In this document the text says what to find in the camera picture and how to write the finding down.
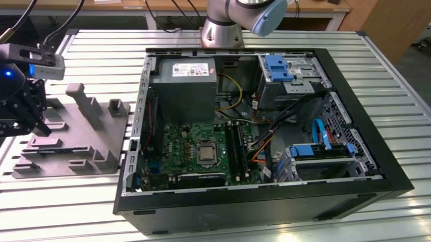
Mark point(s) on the black RAM slot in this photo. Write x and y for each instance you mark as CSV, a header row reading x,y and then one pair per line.
x,y
230,148

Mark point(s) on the metal disk bay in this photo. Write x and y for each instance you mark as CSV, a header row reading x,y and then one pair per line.
x,y
336,161

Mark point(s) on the metal drive cage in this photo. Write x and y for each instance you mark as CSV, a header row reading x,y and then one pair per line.
x,y
303,88

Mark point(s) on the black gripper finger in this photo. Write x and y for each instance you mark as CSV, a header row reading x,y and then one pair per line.
x,y
13,128
35,100

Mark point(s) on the office chair base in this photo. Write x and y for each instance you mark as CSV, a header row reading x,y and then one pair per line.
x,y
422,45

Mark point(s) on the grey power supply unit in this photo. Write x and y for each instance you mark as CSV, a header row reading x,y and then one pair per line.
x,y
184,100

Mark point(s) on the silver CPU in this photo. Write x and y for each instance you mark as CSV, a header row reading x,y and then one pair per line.
x,y
206,153

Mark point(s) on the blue drive latch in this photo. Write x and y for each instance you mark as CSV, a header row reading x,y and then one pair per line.
x,y
278,68

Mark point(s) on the wooden desk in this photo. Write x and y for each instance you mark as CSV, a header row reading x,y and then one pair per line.
x,y
100,7

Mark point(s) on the grey parts rack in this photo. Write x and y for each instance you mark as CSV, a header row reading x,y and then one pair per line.
x,y
84,136

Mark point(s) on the black graphics card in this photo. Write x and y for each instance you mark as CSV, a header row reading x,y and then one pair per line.
x,y
202,179

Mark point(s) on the black PC case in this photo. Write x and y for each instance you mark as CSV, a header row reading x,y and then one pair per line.
x,y
270,206

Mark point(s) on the wooden cabinet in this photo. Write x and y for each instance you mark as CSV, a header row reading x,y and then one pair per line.
x,y
396,25

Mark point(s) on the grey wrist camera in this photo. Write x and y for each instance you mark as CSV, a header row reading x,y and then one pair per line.
x,y
51,71

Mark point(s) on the green motherboard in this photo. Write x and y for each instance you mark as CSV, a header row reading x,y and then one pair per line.
x,y
175,161

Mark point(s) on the black CPU socket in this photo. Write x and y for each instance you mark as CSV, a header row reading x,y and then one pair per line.
x,y
207,142

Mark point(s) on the blue disk carrier with disk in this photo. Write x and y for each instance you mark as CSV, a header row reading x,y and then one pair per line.
x,y
303,151

